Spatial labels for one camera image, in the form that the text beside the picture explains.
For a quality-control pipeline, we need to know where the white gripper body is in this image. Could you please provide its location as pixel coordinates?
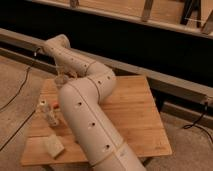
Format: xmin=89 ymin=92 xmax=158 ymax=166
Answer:
xmin=56 ymin=63 xmax=78 ymax=79

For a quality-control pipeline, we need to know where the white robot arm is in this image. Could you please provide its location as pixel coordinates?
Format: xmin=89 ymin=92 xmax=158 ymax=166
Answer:
xmin=43 ymin=34 xmax=146 ymax=171

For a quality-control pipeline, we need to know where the white plastic bottle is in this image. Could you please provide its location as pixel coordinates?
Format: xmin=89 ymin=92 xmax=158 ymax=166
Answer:
xmin=39 ymin=100 xmax=59 ymax=127

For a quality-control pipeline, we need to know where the wooden table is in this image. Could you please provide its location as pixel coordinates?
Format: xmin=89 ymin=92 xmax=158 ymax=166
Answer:
xmin=21 ymin=76 xmax=172 ymax=166

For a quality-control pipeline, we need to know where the pale sponge block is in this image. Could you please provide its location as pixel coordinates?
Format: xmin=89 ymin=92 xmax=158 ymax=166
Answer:
xmin=43 ymin=134 xmax=65 ymax=158

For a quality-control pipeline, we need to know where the black cable on floor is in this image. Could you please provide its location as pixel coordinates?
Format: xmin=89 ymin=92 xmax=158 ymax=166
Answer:
xmin=0 ymin=47 xmax=42 ymax=152

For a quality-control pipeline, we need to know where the black cable at right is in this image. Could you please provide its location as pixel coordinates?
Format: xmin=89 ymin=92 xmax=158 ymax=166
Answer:
xmin=181 ymin=101 xmax=213 ymax=145

